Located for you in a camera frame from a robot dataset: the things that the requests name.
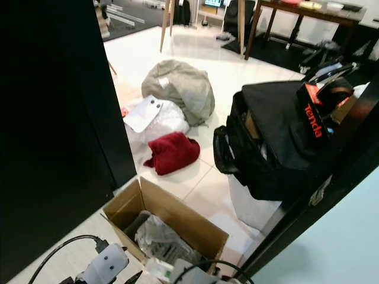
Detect green white carton box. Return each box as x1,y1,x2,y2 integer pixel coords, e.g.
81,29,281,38
145,256,176,283

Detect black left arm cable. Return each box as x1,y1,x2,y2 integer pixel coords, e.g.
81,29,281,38
28,234,110,284

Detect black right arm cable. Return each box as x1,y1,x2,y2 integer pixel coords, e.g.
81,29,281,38
189,259,255,284

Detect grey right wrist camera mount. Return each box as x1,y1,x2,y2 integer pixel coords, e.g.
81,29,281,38
169,258,205,284

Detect white sticker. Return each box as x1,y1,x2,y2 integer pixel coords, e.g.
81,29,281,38
308,175,334,206

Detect red cloth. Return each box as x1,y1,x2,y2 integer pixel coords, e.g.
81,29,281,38
143,131,201,176

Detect white plastic bag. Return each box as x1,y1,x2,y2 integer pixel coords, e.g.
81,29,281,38
124,98,191,151

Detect light wooden stand leg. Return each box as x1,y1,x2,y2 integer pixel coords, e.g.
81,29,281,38
160,0,175,53
237,0,246,57

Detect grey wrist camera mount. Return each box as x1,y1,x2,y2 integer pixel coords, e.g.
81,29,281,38
77,243,130,284
169,258,205,284

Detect white flat device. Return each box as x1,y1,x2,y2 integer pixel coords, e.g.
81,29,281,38
124,95,163,134

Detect black bag red lettering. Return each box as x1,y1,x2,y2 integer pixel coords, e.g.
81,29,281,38
296,76,356,143

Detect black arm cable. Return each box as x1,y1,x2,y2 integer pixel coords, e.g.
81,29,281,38
28,234,110,284
189,259,255,284

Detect grey plastic bag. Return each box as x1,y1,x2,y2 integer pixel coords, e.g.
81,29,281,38
134,214,205,267

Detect white metal rails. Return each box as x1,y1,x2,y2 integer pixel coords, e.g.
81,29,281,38
107,3,136,27

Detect black door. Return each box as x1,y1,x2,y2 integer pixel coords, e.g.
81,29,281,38
0,0,138,284

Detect dark rolled item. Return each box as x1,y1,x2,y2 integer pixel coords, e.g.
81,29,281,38
124,210,153,240

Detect open cardboard box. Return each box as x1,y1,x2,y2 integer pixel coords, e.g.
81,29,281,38
102,176,230,273

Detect dark wooden table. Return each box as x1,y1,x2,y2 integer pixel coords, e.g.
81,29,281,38
244,0,367,60

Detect small brown carton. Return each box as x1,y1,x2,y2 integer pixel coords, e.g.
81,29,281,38
330,95,359,125

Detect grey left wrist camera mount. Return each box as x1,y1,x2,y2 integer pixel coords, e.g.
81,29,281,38
77,243,130,284

